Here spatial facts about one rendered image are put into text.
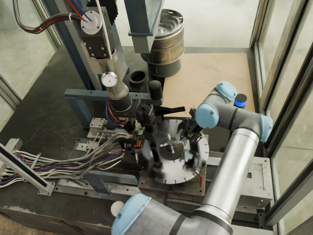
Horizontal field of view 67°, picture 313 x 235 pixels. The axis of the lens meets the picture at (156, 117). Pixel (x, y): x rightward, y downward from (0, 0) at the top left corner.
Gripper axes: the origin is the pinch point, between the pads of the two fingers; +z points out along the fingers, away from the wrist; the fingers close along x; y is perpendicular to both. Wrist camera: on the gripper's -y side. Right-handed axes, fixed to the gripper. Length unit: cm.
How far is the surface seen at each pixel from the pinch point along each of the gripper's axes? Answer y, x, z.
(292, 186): 25.2, 26.9, -28.8
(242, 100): -6.6, 11.7, -28.3
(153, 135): 9.2, -13.1, -5.3
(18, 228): 15, -58, 153
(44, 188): 19, -45, 53
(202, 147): 0.1, 10.8, -1.9
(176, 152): 4.5, 1.1, 3.4
